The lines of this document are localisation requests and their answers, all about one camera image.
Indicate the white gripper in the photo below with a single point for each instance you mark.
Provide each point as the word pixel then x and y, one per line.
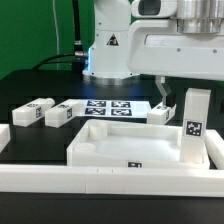
pixel 155 47

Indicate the white desk top tray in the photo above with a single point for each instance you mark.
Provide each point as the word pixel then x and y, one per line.
pixel 102 143

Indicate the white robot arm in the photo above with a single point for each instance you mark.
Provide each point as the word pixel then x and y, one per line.
pixel 107 57

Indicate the white marker sheet with tags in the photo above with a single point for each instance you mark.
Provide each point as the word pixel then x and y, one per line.
pixel 115 108

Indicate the white right fence bar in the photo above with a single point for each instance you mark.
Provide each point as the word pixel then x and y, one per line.
pixel 215 148

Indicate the white fence bar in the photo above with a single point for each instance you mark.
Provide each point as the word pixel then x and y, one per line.
pixel 4 136
pixel 215 148
pixel 127 181

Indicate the white left fence bar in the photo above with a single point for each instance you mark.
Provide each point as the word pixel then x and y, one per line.
pixel 4 136

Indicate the white front fence bar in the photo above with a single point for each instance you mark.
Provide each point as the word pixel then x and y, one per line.
pixel 127 181

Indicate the black cable post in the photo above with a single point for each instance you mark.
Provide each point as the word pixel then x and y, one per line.
pixel 78 65

